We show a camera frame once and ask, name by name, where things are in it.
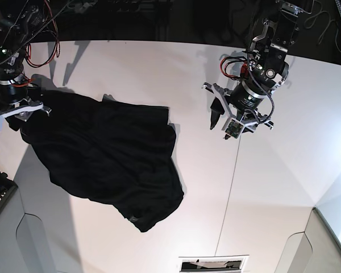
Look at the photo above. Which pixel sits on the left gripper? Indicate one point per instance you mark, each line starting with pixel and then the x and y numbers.
pixel 240 103

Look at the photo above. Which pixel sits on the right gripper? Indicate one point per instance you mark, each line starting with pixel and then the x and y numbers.
pixel 23 109

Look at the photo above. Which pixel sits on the black t-shirt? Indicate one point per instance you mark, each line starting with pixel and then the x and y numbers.
pixel 109 152

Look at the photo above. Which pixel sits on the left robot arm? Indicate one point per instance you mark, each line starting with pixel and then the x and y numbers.
pixel 258 74

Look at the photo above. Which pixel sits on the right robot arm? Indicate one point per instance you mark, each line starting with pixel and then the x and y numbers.
pixel 21 22

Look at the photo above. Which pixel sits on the printed paper sheet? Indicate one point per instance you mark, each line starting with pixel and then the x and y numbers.
pixel 224 264

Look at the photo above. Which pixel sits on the grey panel at right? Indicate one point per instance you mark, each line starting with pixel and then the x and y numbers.
pixel 316 249

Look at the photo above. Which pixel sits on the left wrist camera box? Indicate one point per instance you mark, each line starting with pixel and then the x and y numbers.
pixel 232 129

